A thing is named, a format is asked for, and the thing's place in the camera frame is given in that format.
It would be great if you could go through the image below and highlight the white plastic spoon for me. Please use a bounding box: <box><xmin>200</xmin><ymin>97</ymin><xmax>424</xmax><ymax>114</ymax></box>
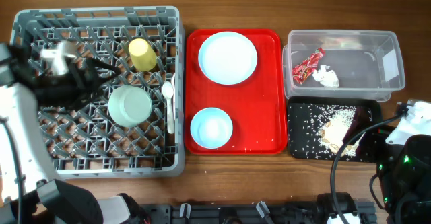
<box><xmin>162</xmin><ymin>81</ymin><xmax>175</xmax><ymax>134</ymax></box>

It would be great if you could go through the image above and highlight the black waste tray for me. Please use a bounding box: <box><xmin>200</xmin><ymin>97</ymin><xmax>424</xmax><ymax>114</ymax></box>
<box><xmin>287</xmin><ymin>96</ymin><xmax>383</xmax><ymax>161</ymax></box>

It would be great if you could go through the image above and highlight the light blue plate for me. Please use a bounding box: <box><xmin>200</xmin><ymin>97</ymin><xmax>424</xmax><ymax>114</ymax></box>
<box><xmin>198</xmin><ymin>31</ymin><xmax>258</xmax><ymax>85</ymax></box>

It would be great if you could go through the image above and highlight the white label on bin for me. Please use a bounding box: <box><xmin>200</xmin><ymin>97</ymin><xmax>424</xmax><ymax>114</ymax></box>
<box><xmin>382</xmin><ymin>50</ymin><xmax>399</xmax><ymax>81</ymax></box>

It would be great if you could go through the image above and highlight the small light blue bowl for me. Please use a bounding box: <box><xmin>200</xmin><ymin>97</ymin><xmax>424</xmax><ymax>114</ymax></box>
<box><xmin>190</xmin><ymin>107</ymin><xmax>233</xmax><ymax>149</ymax></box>

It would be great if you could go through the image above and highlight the clear plastic bin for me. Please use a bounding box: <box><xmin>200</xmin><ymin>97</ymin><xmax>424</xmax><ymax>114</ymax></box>
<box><xmin>282</xmin><ymin>30</ymin><xmax>405</xmax><ymax>102</ymax></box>

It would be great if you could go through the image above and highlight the red snack wrapper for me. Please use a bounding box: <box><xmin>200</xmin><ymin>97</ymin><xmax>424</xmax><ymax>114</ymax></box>
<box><xmin>292</xmin><ymin>47</ymin><xmax>325</xmax><ymax>85</ymax></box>

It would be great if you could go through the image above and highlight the green bowl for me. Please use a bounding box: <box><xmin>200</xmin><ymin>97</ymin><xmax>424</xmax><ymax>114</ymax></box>
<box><xmin>108</xmin><ymin>85</ymin><xmax>153</xmax><ymax>128</ymax></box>

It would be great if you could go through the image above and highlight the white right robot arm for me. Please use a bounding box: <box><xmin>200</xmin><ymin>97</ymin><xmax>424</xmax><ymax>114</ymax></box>
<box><xmin>329</xmin><ymin>101</ymin><xmax>430</xmax><ymax>223</ymax></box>

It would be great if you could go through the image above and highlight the red serving tray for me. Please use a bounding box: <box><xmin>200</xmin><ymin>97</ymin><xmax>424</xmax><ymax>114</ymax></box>
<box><xmin>184</xmin><ymin>28</ymin><xmax>288</xmax><ymax>155</ymax></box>

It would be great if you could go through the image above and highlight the grey dishwasher rack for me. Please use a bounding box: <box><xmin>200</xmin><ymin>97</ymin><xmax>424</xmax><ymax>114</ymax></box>
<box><xmin>11</xmin><ymin>6</ymin><xmax>185</xmax><ymax>178</ymax></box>

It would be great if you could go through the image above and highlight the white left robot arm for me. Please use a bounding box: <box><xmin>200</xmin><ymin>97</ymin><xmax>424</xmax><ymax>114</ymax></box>
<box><xmin>1</xmin><ymin>41</ymin><xmax>151</xmax><ymax>223</ymax></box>

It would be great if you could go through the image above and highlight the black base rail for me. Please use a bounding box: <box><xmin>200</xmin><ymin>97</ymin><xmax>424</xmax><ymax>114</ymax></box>
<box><xmin>134</xmin><ymin>200</ymin><xmax>378</xmax><ymax>224</ymax></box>

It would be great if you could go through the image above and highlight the rice food waste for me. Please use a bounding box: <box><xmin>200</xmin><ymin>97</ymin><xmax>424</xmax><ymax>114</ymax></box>
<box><xmin>317</xmin><ymin>105</ymin><xmax>356</xmax><ymax>154</ymax></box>

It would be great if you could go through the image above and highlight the white napkin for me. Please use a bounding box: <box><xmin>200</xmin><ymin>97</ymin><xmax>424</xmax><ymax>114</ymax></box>
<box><xmin>312</xmin><ymin>65</ymin><xmax>339</xmax><ymax>88</ymax></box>

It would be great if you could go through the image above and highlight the yellow cup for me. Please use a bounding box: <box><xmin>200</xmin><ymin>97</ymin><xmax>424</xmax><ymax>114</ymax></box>
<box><xmin>129</xmin><ymin>38</ymin><xmax>157</xmax><ymax>71</ymax></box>

